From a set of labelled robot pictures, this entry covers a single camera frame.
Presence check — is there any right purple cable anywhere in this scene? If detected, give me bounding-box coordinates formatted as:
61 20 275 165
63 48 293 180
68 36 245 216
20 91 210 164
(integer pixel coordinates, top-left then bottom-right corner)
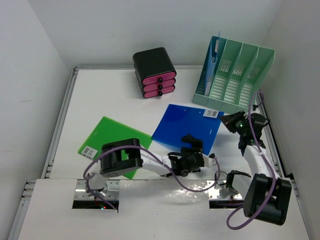
226 91 278 230

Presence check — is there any pink bottom drawer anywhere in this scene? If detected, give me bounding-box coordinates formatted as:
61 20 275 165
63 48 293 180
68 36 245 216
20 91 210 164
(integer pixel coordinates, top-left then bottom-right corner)
142 85 175 99

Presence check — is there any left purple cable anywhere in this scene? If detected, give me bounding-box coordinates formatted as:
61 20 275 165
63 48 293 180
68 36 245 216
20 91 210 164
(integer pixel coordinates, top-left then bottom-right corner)
83 145 222 211

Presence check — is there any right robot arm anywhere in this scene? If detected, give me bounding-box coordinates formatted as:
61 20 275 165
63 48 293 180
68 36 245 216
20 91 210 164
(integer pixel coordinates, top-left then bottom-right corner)
219 110 292 226

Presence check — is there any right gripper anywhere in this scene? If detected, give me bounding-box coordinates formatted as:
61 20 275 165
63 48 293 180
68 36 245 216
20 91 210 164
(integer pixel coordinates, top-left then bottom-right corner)
218 110 249 136

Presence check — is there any light blue notebook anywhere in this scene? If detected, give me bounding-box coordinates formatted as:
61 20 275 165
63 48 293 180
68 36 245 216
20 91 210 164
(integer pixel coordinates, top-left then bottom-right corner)
204 31 221 97

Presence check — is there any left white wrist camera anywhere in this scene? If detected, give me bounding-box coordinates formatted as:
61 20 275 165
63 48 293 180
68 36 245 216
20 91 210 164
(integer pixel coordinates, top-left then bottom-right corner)
202 153 216 168

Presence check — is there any purple cable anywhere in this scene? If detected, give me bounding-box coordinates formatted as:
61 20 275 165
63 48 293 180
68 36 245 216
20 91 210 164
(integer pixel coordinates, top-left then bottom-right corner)
226 91 278 230
83 145 222 211

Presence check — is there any dark blue clipboard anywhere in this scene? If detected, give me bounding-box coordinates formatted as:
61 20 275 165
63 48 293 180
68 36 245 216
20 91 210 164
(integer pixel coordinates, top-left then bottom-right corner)
151 104 224 155

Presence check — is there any black pink drawer organizer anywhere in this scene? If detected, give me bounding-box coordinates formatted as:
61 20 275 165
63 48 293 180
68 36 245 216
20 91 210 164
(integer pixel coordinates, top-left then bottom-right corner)
132 47 176 95

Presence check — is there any green file organizer rack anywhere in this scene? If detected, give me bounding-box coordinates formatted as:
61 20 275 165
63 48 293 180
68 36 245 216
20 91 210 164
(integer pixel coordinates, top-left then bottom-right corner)
192 37 276 114

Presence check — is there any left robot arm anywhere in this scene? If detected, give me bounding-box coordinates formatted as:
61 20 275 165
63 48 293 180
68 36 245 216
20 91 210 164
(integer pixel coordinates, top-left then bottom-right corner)
83 134 215 196

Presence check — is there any pink middle drawer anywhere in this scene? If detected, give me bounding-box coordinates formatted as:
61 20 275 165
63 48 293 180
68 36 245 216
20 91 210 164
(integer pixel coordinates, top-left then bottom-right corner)
142 78 176 92

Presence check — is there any green plastic folder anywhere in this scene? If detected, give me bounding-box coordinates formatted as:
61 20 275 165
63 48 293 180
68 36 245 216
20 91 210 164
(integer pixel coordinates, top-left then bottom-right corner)
77 116 154 180

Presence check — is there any pink top drawer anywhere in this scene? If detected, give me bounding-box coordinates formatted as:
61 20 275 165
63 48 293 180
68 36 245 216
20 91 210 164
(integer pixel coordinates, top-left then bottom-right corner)
142 71 177 85

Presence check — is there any pink drawer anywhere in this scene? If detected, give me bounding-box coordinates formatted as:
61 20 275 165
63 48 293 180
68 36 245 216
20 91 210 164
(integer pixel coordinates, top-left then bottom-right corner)
142 78 176 92
142 71 177 85
142 85 175 99

